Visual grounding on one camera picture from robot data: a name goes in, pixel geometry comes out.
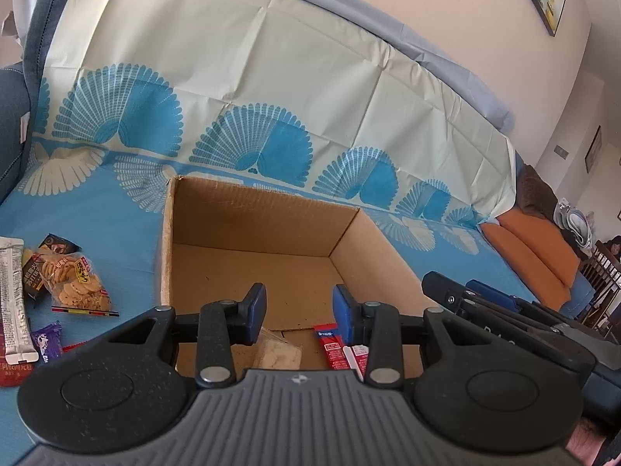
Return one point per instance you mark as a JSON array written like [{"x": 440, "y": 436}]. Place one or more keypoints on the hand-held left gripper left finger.
[{"x": 256, "y": 313}]

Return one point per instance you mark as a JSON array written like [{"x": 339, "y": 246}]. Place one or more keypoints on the person's right hand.
[{"x": 584, "y": 446}]

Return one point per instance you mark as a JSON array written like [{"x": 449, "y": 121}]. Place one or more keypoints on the orange cushion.
[
  {"x": 524, "y": 267},
  {"x": 538, "y": 238}
]

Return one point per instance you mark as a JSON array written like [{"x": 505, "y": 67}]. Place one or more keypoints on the silver stick packet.
[{"x": 12, "y": 301}]

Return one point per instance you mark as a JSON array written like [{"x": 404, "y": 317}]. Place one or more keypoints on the brown cardboard box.
[{"x": 271, "y": 272}]

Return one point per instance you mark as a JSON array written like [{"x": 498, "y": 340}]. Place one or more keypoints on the small framed picture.
[{"x": 593, "y": 149}]

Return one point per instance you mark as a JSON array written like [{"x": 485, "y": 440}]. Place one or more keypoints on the clear round cracker bag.
[{"x": 73, "y": 284}]

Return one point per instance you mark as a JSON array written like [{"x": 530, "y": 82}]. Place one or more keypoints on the dark brown snack packet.
[{"x": 31, "y": 276}]

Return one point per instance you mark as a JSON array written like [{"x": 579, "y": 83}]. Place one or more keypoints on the red white snack packet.
[{"x": 332, "y": 349}]

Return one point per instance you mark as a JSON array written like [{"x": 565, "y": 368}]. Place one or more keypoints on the pile of clothes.
[{"x": 575, "y": 225}]

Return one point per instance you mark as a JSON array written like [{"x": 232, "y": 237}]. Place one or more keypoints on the brown blanket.
[{"x": 536, "y": 189}]

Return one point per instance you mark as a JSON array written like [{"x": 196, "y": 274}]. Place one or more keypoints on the wall light switch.
[{"x": 562, "y": 150}]

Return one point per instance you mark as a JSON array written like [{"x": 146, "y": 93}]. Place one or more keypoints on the blue sofa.
[{"x": 14, "y": 121}]

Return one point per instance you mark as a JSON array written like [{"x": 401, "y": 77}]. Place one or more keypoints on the wooden chair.
[{"x": 604, "y": 272}]

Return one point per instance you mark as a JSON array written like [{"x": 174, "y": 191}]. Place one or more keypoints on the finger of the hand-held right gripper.
[
  {"x": 492, "y": 293},
  {"x": 446, "y": 291}
]

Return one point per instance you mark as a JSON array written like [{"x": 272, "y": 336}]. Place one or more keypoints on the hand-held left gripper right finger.
[{"x": 342, "y": 318}]

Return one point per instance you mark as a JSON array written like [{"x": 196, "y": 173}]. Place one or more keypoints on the purple candy packet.
[{"x": 46, "y": 342}]

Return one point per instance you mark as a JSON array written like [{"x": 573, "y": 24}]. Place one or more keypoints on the blue white printed cover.
[{"x": 291, "y": 58}]

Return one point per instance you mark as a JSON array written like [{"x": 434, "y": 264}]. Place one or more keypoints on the white sofa label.
[{"x": 24, "y": 128}]

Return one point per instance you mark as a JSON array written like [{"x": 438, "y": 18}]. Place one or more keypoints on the clear rice cracker bar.
[{"x": 279, "y": 354}]

